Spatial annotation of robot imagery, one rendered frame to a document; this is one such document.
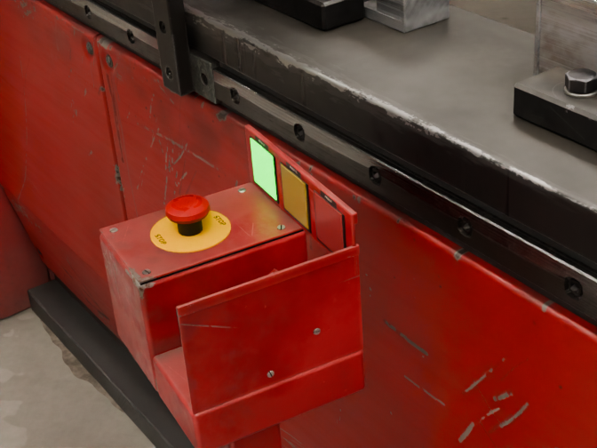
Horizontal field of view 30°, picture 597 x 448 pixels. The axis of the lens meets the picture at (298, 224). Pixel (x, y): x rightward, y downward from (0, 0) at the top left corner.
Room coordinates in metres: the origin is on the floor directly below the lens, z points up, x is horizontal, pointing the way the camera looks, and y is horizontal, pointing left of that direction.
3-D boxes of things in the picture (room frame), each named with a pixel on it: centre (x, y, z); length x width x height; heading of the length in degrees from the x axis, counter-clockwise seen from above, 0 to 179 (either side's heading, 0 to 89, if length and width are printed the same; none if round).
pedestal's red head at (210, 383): (0.82, 0.07, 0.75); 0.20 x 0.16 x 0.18; 25
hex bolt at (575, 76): (0.81, -0.23, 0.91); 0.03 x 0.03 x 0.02
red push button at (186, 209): (0.85, 0.10, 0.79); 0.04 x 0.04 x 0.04
